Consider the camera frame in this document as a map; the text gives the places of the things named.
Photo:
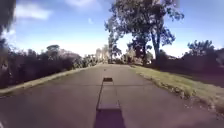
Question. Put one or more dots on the dark hedge row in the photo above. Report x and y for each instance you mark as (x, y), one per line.
(33, 65)

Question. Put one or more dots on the dark overhanging tree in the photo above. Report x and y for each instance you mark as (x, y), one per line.
(6, 13)

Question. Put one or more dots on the distant trees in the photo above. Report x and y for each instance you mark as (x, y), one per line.
(104, 55)

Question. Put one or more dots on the narrow grass strip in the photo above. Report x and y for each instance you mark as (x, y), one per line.
(36, 81)

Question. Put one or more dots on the dark bushes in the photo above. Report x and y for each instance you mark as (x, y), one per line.
(200, 61)

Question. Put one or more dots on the grey asphalt road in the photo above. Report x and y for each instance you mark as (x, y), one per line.
(66, 100)

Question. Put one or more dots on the tall tree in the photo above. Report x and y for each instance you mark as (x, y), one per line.
(146, 20)

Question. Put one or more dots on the small dark tree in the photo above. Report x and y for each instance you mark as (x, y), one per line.
(141, 46)

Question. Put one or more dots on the grass verge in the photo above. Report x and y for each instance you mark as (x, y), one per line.
(180, 83)

